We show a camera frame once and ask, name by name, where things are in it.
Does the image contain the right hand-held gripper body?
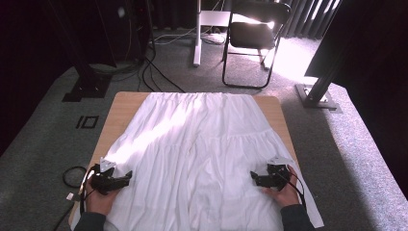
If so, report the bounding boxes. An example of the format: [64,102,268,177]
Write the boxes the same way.
[263,155,294,192]

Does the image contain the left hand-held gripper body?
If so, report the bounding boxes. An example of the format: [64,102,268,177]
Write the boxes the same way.
[90,157,127,195]

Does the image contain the white skirt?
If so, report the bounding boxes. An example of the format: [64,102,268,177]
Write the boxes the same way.
[70,91,325,231]

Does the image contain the person's left hand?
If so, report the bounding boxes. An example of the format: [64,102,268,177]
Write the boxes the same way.
[84,171,121,216]

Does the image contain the person's right hand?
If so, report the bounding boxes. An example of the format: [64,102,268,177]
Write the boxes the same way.
[263,165,301,209]

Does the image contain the black stand with grey base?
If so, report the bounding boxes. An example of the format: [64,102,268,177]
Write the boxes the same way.
[294,41,340,112]

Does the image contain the black metal stand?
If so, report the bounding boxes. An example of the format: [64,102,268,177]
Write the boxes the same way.
[47,0,114,103]

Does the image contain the black monitor panel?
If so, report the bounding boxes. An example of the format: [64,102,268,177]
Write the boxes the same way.
[304,0,408,85]

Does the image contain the black folding chair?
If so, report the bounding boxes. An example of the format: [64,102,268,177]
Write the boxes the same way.
[221,0,293,90]

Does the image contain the white desk leg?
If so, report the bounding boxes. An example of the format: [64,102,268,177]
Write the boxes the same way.
[191,0,232,67]

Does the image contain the dark curtain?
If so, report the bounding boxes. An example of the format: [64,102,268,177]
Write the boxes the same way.
[282,0,342,40]

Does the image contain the right hand-held gripper cable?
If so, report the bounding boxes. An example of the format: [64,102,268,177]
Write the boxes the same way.
[281,167,308,214]

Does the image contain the hand-held gripper cable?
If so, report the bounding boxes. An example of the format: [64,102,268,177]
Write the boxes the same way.
[281,167,308,214]
[52,164,99,231]

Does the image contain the left hand-held gripper cable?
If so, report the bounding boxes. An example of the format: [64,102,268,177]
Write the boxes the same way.
[52,164,99,231]

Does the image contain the black cable ring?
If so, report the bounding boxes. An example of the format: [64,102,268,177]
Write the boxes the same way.
[62,166,89,189]

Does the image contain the black floor cables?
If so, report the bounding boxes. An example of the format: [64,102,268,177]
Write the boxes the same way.
[137,47,187,94]

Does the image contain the white floor cables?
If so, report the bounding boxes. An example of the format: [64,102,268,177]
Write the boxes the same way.
[153,27,226,46]

